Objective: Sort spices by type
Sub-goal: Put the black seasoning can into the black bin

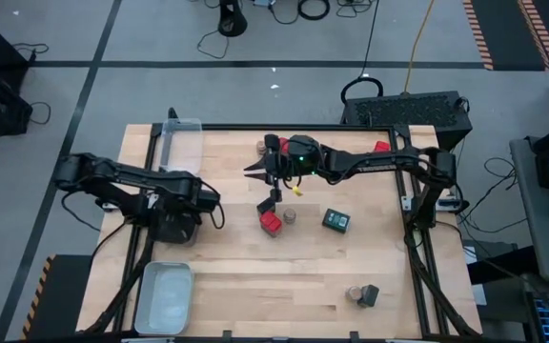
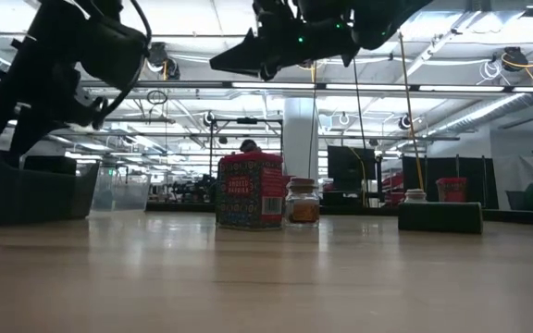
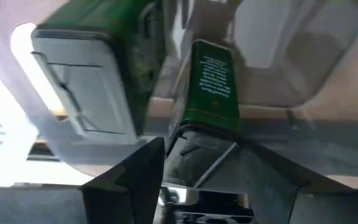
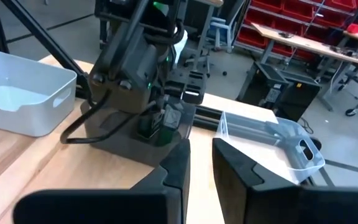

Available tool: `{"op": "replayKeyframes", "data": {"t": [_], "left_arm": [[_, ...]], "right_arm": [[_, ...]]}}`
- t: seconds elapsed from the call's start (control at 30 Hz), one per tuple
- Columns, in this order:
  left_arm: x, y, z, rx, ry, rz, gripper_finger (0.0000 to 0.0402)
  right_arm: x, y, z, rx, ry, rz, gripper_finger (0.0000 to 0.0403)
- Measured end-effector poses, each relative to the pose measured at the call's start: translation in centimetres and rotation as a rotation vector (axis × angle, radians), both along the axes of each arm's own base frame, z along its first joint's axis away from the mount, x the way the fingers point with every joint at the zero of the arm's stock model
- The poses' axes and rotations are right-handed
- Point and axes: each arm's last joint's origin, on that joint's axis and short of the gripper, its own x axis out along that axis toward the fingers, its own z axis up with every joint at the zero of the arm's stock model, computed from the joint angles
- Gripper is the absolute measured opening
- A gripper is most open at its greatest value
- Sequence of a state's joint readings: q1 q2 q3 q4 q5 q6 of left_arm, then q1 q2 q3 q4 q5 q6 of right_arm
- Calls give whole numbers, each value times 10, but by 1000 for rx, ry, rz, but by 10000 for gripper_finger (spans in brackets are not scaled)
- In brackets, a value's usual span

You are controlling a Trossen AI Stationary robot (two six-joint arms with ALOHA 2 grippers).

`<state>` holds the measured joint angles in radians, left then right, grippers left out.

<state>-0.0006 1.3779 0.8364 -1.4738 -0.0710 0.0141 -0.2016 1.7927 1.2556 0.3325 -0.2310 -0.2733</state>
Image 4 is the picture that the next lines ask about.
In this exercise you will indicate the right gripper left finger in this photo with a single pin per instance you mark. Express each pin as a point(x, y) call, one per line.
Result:
point(120, 205)

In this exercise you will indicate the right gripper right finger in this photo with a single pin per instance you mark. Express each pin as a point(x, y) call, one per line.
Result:
point(275, 205)

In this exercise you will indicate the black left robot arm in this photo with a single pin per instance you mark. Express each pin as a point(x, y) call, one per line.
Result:
point(126, 68)

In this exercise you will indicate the clear plastic bin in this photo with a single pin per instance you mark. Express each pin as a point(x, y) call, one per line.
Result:
point(259, 149)

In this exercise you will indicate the white office chair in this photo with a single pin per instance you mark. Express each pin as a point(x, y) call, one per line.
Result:
point(219, 31)

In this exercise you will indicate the black computer case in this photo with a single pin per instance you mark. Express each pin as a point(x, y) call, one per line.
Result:
point(259, 87)
point(303, 96)

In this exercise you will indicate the red storage bin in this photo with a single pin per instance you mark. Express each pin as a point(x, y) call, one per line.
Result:
point(297, 11)
point(252, 39)
point(259, 17)

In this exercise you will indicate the white plastic bin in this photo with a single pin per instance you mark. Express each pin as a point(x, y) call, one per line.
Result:
point(26, 77)

